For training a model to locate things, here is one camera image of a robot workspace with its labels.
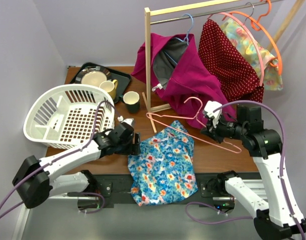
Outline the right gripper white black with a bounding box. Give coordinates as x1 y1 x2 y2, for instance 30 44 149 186
200 111 246 144

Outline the pink wire hanger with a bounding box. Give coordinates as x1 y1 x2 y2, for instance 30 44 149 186
146 96 242 154

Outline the blue floral cloth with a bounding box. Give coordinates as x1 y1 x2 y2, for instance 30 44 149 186
128 120 198 207

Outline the magenta cloth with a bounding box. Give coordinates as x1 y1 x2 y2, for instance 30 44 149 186
130 32 237 130

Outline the red polka dot skirt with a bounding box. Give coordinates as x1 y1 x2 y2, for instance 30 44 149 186
198 19 264 103

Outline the floral pastel skirt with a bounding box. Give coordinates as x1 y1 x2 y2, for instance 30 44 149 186
220 18 283 91

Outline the blue wire hanger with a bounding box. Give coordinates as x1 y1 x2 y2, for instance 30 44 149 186
163 13 194 65

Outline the orange plastic hanger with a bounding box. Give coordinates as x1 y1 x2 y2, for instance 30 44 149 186
229 0 283 76

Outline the pink plastic hanger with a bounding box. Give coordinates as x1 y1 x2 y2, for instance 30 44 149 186
207 1 265 87

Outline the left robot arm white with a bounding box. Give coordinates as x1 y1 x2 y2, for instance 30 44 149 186
12 118 140 209

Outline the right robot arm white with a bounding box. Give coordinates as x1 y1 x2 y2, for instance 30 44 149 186
201 100 306 240

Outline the black mug cream inside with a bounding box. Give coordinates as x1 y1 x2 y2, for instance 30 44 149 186
119 91 140 114

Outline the yellow mug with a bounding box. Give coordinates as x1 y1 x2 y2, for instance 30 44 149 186
99 79 118 100

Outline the black tray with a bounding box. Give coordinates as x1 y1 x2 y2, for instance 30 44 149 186
69 62 131 104

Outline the cream plate black rim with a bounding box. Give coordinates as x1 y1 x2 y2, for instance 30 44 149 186
75 65 112 87

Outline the white laundry basket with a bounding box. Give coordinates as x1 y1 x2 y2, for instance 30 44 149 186
23 84 115 149

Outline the wooden clothes rack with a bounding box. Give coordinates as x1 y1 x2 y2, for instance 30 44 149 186
142 0 306 133

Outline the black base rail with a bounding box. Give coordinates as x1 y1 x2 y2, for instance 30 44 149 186
67 172 246 210

